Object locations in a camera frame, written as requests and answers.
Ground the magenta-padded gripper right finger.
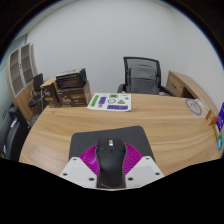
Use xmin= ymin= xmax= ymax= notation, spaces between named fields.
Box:
xmin=123 ymin=142 xmax=165 ymax=188

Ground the wooden side desk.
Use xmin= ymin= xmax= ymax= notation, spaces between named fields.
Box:
xmin=165 ymin=70 xmax=211 ymax=108

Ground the large brown carton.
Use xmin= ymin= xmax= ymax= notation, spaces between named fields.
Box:
xmin=56 ymin=81 xmax=92 ymax=108

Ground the wooden shelf unit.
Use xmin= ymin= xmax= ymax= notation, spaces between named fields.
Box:
xmin=5 ymin=43 xmax=39 ymax=123

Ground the green packet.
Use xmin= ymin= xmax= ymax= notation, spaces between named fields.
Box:
xmin=217 ymin=131 xmax=224 ymax=152

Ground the small brown carton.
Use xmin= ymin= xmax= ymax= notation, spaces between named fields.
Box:
xmin=40 ymin=77 xmax=62 ymax=109

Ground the dark grey mouse pad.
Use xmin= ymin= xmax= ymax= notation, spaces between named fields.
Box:
xmin=68 ymin=125 xmax=156 ymax=163

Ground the black leather office chair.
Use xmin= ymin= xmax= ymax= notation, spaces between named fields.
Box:
xmin=0 ymin=105 xmax=31 ymax=162

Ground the dark grey computer mouse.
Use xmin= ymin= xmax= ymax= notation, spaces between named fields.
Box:
xmin=95 ymin=137 xmax=128 ymax=190

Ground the purple package card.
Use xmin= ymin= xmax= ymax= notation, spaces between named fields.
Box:
xmin=215 ymin=101 xmax=224 ymax=133

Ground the grey backpack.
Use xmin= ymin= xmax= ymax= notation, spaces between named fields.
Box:
xmin=129 ymin=64 xmax=160 ymax=95

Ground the white sticker sheet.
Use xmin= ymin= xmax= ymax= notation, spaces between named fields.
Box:
xmin=87 ymin=92 xmax=132 ymax=112

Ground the black visitor chair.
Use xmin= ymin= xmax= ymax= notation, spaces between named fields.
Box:
xmin=27 ymin=73 xmax=45 ymax=113

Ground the black mesh office chair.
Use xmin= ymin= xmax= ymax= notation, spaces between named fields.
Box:
xmin=116 ymin=56 xmax=177 ymax=97

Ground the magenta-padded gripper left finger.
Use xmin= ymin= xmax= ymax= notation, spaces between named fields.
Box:
xmin=59 ymin=143 xmax=101 ymax=188

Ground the black box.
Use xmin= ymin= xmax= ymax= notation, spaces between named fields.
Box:
xmin=55 ymin=67 xmax=88 ymax=90

